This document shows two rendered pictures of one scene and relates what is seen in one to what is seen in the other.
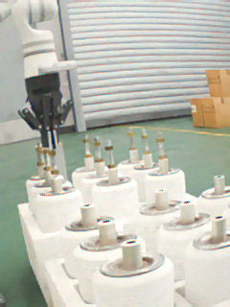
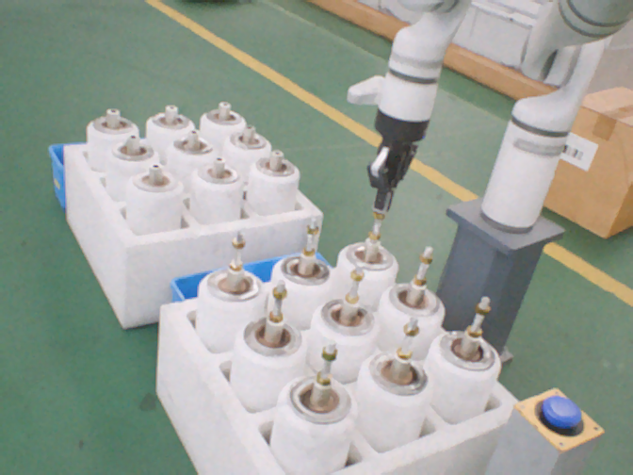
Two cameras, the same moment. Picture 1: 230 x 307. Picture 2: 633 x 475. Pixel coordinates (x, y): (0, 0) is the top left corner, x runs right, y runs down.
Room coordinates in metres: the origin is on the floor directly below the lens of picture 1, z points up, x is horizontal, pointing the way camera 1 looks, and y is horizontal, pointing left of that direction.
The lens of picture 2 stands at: (1.86, -0.43, 0.83)
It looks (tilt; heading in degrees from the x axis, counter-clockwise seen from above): 32 degrees down; 153
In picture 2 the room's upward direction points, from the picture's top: 11 degrees clockwise
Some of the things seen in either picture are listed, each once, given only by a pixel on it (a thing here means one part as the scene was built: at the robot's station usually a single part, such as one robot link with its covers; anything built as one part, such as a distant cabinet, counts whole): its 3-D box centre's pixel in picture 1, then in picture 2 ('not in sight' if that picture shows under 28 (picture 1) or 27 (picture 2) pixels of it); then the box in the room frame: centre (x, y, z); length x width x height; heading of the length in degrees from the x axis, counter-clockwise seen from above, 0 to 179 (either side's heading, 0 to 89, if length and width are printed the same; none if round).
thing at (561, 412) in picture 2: not in sight; (560, 414); (1.49, 0.09, 0.32); 0.04 x 0.04 x 0.02
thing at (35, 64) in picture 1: (45, 61); (397, 85); (1.07, 0.05, 0.53); 0.11 x 0.09 x 0.06; 37
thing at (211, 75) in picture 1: (222, 82); not in sight; (4.81, -1.58, 0.45); 0.30 x 0.24 x 0.30; 19
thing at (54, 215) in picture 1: (64, 233); (359, 302); (1.08, 0.06, 0.16); 0.10 x 0.10 x 0.18
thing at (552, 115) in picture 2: not in sight; (557, 79); (1.07, 0.31, 0.54); 0.09 x 0.09 x 0.17; 56
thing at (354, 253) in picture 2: (57, 191); (369, 256); (1.08, 0.06, 0.25); 0.08 x 0.08 x 0.01
